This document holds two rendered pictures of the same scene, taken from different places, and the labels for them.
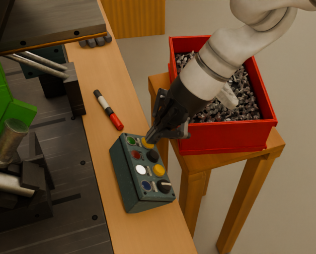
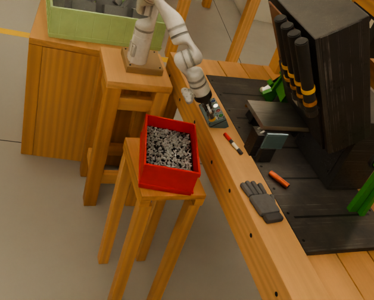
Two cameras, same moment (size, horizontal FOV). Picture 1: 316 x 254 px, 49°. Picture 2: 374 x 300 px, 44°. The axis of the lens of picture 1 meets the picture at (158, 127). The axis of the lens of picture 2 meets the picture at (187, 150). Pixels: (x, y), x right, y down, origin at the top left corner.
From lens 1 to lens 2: 215 cm
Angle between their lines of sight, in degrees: 91
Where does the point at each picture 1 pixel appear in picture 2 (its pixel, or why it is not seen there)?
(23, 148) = not seen: hidden behind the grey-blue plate
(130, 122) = (220, 137)
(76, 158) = (242, 130)
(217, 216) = (100, 284)
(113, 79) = (233, 161)
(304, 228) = (23, 261)
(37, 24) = (276, 106)
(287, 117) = not seen: outside the picture
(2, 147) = not seen: hidden behind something
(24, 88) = (282, 167)
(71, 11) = (265, 109)
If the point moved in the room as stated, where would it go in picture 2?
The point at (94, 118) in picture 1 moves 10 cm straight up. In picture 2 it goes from (238, 143) to (246, 124)
